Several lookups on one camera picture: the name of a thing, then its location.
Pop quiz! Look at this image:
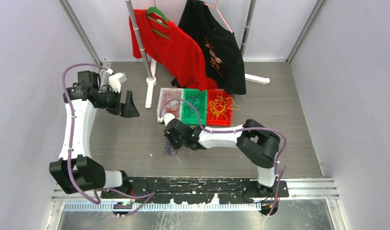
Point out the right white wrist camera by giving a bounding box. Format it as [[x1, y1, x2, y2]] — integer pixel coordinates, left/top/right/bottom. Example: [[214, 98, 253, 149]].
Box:
[[157, 113, 176, 126]]

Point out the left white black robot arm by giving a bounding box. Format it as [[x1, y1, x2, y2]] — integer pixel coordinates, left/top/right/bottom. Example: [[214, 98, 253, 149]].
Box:
[[49, 70, 139, 198]]

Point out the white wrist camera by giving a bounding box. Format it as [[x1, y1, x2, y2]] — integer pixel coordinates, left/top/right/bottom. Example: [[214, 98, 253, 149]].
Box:
[[108, 72, 127, 93], [157, 113, 176, 126]]

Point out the metal clothes rack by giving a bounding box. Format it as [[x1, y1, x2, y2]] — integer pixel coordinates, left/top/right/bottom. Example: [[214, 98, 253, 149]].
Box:
[[125, 0, 271, 109]]

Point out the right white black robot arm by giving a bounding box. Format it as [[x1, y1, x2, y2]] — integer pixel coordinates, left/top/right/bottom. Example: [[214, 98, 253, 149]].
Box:
[[163, 118, 286, 197]]

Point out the pink clothes hanger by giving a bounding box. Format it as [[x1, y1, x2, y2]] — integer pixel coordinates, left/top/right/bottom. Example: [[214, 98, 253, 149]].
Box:
[[203, 0, 233, 34]]

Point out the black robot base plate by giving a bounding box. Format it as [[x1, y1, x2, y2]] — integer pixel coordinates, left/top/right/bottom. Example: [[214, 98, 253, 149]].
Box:
[[101, 176, 289, 206]]

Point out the yellow cable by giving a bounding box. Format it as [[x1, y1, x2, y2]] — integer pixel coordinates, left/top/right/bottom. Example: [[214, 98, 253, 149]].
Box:
[[208, 91, 241, 121]]

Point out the red plastic bin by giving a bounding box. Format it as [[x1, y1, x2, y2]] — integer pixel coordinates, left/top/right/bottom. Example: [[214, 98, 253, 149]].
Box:
[[206, 90, 233, 127]]

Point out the red cable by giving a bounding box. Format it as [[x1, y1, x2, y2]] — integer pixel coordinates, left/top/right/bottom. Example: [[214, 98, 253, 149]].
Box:
[[161, 89, 183, 120]]

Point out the white plastic bin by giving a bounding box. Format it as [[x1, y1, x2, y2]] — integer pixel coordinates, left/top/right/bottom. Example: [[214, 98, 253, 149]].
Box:
[[156, 88, 184, 120]]

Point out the red t-shirt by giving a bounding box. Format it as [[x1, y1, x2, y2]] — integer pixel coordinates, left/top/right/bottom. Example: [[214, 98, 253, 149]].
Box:
[[134, 9, 218, 91]]

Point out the green clothes hanger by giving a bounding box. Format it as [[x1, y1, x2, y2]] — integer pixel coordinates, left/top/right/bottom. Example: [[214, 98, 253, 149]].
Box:
[[146, 6, 170, 39]]

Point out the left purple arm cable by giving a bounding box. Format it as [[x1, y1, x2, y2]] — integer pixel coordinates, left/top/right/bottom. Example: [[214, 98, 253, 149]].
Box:
[[61, 63, 158, 218]]

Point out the green plastic bin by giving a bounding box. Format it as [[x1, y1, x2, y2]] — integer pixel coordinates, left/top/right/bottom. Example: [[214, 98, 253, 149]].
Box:
[[181, 89, 207, 126]]

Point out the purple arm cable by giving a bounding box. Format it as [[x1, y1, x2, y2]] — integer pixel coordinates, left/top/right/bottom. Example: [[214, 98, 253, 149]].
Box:
[[61, 63, 158, 218], [159, 98, 287, 218]]

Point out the black printed t-shirt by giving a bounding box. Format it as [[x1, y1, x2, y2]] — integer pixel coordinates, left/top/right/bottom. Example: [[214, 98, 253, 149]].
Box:
[[178, 0, 246, 95]]

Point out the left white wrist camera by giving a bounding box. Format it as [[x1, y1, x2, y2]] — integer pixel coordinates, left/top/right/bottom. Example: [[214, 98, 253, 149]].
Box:
[[108, 72, 127, 93]]

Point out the coloured cable pile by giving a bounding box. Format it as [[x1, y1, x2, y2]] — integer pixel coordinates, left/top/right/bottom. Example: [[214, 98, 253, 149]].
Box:
[[162, 141, 180, 157]]

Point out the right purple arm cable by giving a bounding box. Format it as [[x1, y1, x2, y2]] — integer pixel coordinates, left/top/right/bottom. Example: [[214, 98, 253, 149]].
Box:
[[159, 98, 287, 218]]

